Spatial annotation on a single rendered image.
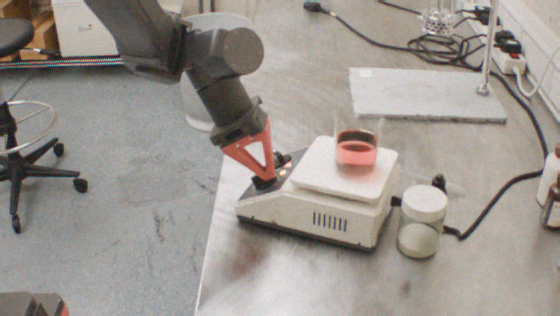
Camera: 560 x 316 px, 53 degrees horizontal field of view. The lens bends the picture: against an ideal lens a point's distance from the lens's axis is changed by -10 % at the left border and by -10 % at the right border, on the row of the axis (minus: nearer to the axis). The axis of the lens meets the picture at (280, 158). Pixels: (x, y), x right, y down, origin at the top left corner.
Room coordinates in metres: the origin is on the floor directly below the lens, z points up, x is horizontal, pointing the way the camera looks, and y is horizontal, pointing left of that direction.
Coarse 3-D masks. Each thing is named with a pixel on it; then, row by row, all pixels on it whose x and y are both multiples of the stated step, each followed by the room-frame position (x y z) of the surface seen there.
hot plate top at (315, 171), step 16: (320, 144) 0.73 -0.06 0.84; (304, 160) 0.69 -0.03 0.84; (320, 160) 0.69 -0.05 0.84; (384, 160) 0.69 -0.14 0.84; (304, 176) 0.65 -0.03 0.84; (320, 176) 0.65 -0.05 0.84; (336, 176) 0.65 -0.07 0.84; (384, 176) 0.65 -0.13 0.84; (336, 192) 0.62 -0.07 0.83; (352, 192) 0.61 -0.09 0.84; (368, 192) 0.61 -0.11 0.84
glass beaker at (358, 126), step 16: (336, 112) 0.68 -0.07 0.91; (352, 112) 0.70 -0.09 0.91; (368, 112) 0.69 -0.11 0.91; (336, 128) 0.66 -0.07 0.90; (352, 128) 0.64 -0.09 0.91; (368, 128) 0.64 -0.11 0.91; (336, 144) 0.66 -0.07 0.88; (352, 144) 0.64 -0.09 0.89; (368, 144) 0.64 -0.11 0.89; (336, 160) 0.65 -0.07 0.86; (352, 160) 0.64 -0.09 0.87; (368, 160) 0.64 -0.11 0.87; (352, 176) 0.64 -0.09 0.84; (368, 176) 0.64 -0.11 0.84
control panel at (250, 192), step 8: (296, 152) 0.76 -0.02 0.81; (304, 152) 0.74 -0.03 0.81; (296, 160) 0.73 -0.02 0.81; (280, 168) 0.72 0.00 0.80; (288, 168) 0.71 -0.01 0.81; (280, 176) 0.69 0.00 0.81; (288, 176) 0.68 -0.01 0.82; (272, 184) 0.68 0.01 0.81; (280, 184) 0.67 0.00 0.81; (248, 192) 0.69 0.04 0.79; (256, 192) 0.67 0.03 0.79; (264, 192) 0.66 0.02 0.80; (240, 200) 0.67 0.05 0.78
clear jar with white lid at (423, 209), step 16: (416, 192) 0.62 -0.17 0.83; (432, 192) 0.62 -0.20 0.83; (416, 208) 0.59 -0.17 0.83; (432, 208) 0.59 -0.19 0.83; (400, 224) 0.61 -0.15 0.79; (416, 224) 0.59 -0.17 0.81; (432, 224) 0.58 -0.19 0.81; (400, 240) 0.60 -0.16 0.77; (416, 240) 0.58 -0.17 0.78; (432, 240) 0.58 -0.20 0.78; (416, 256) 0.58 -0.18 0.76
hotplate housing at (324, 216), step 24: (288, 192) 0.64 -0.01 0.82; (312, 192) 0.64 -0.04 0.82; (384, 192) 0.64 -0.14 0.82; (240, 216) 0.67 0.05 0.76; (264, 216) 0.65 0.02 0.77; (288, 216) 0.64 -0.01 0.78; (312, 216) 0.63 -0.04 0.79; (336, 216) 0.61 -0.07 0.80; (360, 216) 0.60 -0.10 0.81; (384, 216) 0.64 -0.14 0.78; (336, 240) 0.62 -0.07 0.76; (360, 240) 0.60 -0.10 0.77
